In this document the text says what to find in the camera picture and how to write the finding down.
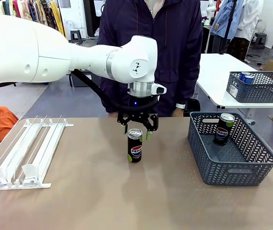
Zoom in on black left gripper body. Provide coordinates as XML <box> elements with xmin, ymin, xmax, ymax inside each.
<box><xmin>128</xmin><ymin>95</ymin><xmax>156</xmax><ymax>123</ymax></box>

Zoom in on black Pepsi can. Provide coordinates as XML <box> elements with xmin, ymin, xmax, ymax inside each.
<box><xmin>127</xmin><ymin>128</ymin><xmax>143</xmax><ymax>164</ymax></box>
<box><xmin>213</xmin><ymin>113</ymin><xmax>236</xmax><ymax>146</ymax></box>

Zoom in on grey plastic lattice basket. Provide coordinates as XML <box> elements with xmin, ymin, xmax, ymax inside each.
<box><xmin>187</xmin><ymin>111</ymin><xmax>273</xmax><ymax>187</ymax></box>
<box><xmin>226</xmin><ymin>71</ymin><xmax>273</xmax><ymax>104</ymax></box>

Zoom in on person's left forearm navy sleeve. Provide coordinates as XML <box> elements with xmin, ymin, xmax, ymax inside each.
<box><xmin>172</xmin><ymin>59</ymin><xmax>203</xmax><ymax>109</ymax></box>

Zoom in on person's right forearm navy sleeve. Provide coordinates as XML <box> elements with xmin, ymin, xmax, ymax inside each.
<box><xmin>99</xmin><ymin>80</ymin><xmax>118</xmax><ymax>115</ymax></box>

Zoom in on grey storage bin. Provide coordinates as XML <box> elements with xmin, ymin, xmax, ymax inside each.
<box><xmin>70</xmin><ymin>73</ymin><xmax>101</xmax><ymax>88</ymax></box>

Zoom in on person in navy jacket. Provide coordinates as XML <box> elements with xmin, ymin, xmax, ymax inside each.
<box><xmin>97</xmin><ymin>0</ymin><xmax>203</xmax><ymax>115</ymax></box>

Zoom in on white side table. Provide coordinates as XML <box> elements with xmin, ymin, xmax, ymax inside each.
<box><xmin>196</xmin><ymin>53</ymin><xmax>273</xmax><ymax>120</ymax></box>

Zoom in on grey plastic stool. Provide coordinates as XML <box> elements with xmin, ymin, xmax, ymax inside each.
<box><xmin>255</xmin><ymin>32</ymin><xmax>268</xmax><ymax>50</ymax></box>
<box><xmin>69</xmin><ymin>29</ymin><xmax>83</xmax><ymax>45</ymax></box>

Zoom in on dark patterned skirt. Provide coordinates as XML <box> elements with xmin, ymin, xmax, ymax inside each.
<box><xmin>227</xmin><ymin>37</ymin><xmax>250</xmax><ymax>60</ymax></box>

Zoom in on white bare mannequin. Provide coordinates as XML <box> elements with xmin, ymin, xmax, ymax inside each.
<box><xmin>207</xmin><ymin>0</ymin><xmax>217</xmax><ymax>19</ymax></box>

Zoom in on black stand pole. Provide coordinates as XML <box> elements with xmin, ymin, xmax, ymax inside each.
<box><xmin>219</xmin><ymin>0</ymin><xmax>237</xmax><ymax>55</ymax></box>

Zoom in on orange cloth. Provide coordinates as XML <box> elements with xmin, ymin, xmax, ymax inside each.
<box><xmin>0</xmin><ymin>106</ymin><xmax>19</xmax><ymax>164</ymax></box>

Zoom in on rack of colourful clothes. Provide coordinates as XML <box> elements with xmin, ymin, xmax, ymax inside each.
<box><xmin>0</xmin><ymin>0</ymin><xmax>68</xmax><ymax>39</ymax></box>

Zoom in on white shirt on mannequin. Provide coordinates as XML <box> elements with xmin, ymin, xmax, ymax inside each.
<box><xmin>234</xmin><ymin>0</ymin><xmax>264</xmax><ymax>41</ymax></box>

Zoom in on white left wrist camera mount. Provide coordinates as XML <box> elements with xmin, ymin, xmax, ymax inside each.
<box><xmin>151</xmin><ymin>83</ymin><xmax>167</xmax><ymax>96</ymax></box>

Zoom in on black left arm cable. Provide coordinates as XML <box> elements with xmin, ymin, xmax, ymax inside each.
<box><xmin>70</xmin><ymin>69</ymin><xmax>158</xmax><ymax>114</ymax></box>

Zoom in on white wire can dispenser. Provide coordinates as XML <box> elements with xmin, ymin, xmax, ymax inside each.
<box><xmin>0</xmin><ymin>115</ymin><xmax>75</xmax><ymax>191</ymax></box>

